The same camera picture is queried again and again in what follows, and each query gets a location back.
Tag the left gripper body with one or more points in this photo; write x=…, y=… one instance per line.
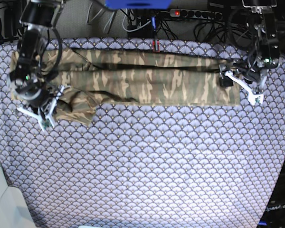
x=234, y=73

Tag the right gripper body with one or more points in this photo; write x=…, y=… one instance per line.
x=44, y=108

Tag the camouflage T-shirt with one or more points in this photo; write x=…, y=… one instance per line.
x=97, y=77

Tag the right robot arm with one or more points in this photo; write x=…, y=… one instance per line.
x=28, y=81

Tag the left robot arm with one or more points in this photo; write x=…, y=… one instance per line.
x=263, y=54

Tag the black power strip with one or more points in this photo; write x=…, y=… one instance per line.
x=195, y=14

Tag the fan-patterned purple tablecloth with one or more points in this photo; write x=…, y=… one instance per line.
x=190, y=166

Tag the red and black clamp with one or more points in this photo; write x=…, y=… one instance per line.
x=156, y=46

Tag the white plastic bin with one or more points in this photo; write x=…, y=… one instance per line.
x=14, y=212

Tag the black OpenArm box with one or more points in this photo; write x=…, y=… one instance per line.
x=274, y=215

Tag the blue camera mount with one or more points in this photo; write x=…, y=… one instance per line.
x=138, y=4

